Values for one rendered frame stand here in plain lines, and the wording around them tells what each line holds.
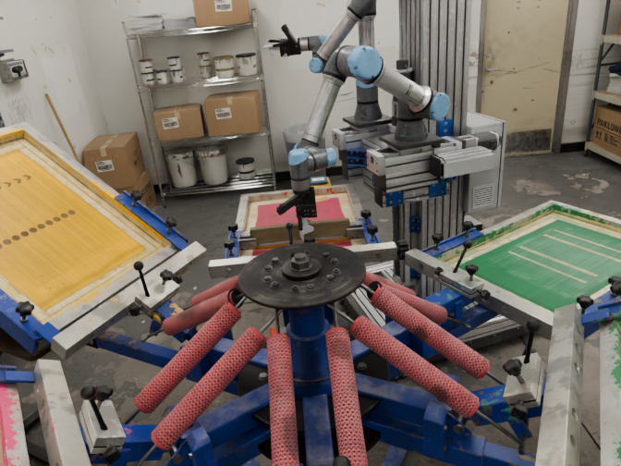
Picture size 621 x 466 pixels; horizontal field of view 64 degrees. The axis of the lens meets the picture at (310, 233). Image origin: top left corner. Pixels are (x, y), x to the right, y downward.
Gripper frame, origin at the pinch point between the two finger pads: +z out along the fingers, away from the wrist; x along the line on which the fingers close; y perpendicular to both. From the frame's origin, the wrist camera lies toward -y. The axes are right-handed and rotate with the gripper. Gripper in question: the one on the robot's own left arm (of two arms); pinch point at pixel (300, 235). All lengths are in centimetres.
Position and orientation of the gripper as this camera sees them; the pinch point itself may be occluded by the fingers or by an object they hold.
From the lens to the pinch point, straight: 205.7
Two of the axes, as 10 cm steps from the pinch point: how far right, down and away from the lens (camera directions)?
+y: 9.9, -1.0, 0.1
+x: -0.5, -4.2, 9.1
